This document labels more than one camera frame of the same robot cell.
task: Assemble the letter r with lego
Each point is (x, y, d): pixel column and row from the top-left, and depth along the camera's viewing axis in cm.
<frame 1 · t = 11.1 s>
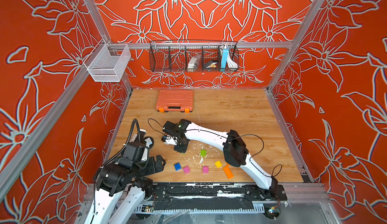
left hand: (158, 163, 68), fingers open
right hand: (178, 149, 85), fingers open
yellow lego brick: (218, 164, 83), on the table
long orange lego brick: (228, 171, 81), on the table
blue lego brick: (177, 166, 81), point 2 cm above the table
pink lego brick left: (186, 169, 81), point 2 cm above the table
pink lego brick right: (205, 169, 81), point 2 cm above the table
orange plastic tool case: (175, 100, 108), point 6 cm above the table

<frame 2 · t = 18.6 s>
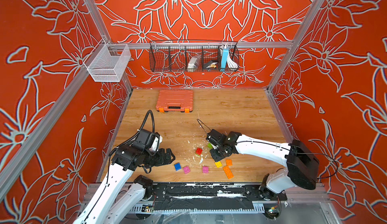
left hand: (168, 158, 70), fingers open
right hand: (212, 157, 80), fingers open
red lego brick: (198, 151, 85), point 4 cm above the table
small orange lego brick: (229, 162, 84), on the table
the other named things where they were.

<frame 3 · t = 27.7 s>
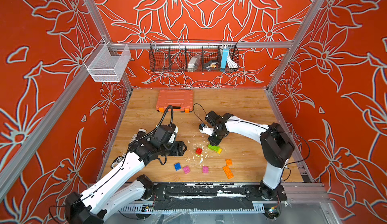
left hand: (182, 147, 75), fingers open
right hand: (209, 142, 87), fingers closed
yellow lego brick: (219, 150, 87), point 2 cm above the table
the other named things where they were.

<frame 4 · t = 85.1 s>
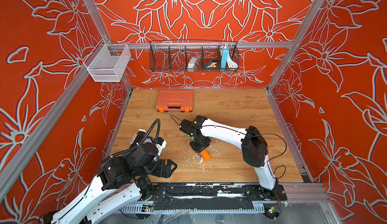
left hand: (170, 164, 65), fingers open
right hand: (197, 151, 81), fingers open
long orange lego brick: (205, 155, 81), point 6 cm above the table
